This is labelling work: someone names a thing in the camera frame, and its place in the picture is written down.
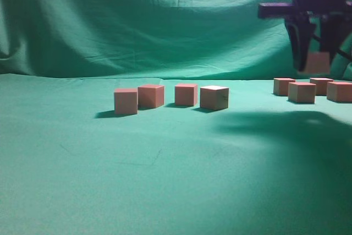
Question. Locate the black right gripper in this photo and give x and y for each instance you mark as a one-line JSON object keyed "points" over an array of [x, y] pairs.
{"points": [[334, 29]]}

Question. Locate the pink wooden cube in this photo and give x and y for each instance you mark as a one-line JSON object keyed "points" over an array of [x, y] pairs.
{"points": [[339, 91], [316, 63], [301, 92], [214, 97], [321, 85], [150, 96], [280, 86], [125, 101], [186, 94]]}

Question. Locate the green cloth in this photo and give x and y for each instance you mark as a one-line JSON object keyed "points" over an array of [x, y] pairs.
{"points": [[70, 165]]}

